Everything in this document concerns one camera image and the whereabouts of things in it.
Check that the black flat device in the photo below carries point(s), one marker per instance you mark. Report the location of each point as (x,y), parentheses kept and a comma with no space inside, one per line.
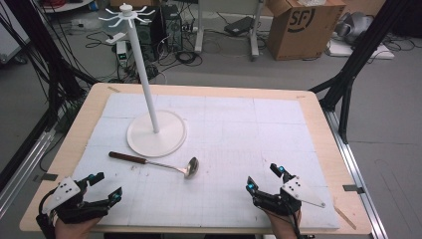
(239,26)

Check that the aluminium rail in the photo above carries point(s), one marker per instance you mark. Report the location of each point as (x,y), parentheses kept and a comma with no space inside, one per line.
(351,166)
(23,169)

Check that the grey metal bracket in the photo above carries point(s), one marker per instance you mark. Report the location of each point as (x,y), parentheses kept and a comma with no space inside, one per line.
(353,189)
(46,177)

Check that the person's right hand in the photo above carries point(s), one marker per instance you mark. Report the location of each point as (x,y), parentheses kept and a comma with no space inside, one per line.
(282,225)

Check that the black metal stand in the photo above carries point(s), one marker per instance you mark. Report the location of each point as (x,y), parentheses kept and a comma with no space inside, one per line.
(49,49)
(358,53)

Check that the grey bag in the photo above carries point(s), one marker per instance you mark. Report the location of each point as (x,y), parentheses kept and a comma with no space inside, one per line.
(355,26)

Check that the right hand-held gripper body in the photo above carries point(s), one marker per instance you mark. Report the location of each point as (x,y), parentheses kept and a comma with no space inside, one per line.
(300,192)

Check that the white box with green display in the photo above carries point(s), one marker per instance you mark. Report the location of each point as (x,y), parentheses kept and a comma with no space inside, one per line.
(121,53)

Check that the white power strip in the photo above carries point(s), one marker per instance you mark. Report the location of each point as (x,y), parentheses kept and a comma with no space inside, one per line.
(116,38)

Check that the person's left hand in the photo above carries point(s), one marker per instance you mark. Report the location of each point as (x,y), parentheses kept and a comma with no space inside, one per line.
(74,229)

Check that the white flat board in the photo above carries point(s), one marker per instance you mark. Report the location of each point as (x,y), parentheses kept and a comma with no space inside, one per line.
(381,52)

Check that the white hook stand rack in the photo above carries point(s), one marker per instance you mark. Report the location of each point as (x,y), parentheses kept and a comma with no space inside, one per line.
(142,66)

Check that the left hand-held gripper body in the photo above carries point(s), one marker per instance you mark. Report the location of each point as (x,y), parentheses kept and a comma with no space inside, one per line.
(64,195)

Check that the brown cardboard box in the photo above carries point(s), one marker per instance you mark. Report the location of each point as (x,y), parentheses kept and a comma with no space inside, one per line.
(305,30)

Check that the white grid mat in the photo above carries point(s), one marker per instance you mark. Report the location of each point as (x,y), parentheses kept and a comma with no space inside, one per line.
(232,132)

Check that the white frame legs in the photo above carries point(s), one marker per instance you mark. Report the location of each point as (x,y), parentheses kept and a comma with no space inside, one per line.
(253,33)

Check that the black computer tower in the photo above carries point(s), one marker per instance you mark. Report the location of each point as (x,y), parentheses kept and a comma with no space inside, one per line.
(172,26)

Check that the white round table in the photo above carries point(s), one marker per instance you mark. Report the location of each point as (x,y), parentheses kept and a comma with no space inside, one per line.
(66,6)

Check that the white cabinet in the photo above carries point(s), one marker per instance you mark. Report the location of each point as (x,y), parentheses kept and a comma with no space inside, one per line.
(10,36)

